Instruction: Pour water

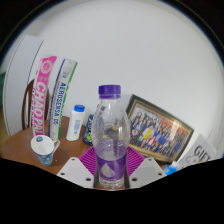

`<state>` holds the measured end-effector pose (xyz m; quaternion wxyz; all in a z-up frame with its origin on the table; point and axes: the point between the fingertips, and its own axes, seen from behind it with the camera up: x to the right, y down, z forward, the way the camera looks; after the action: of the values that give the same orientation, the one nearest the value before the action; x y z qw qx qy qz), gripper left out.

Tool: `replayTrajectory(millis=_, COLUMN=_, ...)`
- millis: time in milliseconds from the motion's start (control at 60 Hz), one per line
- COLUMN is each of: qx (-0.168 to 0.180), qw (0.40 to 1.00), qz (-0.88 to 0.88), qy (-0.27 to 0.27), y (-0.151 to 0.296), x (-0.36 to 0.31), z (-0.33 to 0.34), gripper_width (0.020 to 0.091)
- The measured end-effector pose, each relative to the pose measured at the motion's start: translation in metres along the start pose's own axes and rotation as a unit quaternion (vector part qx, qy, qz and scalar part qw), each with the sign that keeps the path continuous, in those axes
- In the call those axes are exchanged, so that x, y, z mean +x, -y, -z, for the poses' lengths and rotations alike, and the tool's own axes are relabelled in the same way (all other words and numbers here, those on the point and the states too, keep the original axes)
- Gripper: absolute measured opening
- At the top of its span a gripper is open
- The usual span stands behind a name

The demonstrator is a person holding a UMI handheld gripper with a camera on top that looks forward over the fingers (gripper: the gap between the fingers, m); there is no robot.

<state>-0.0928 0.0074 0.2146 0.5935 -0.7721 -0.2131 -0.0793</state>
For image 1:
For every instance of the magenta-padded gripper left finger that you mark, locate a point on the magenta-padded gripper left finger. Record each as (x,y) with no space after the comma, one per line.
(77,171)

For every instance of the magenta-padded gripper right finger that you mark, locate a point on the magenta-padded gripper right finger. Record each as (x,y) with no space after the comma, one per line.
(146,170)

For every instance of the clear purple-capped water bottle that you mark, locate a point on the clear purple-capped water bottle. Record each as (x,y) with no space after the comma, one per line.
(111,140)

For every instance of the blue patterned mug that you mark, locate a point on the blue patterned mug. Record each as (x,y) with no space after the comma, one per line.
(45,155)

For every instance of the dark blue pump bottle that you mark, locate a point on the dark blue pump bottle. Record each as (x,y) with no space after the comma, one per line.
(88,133)

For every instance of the framed group photo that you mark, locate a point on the framed group photo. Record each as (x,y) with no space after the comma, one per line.
(160,131)

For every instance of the white blue-capped bottle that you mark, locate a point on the white blue-capped bottle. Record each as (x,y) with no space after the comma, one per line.
(75,126)

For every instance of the white paper gift bag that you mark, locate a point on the white paper gift bag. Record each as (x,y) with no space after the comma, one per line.
(200,153)

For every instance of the brown wooden chair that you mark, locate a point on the brown wooden chair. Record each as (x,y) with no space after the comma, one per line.
(27,106)

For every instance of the white door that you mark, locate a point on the white door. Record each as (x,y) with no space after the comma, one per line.
(20,83)

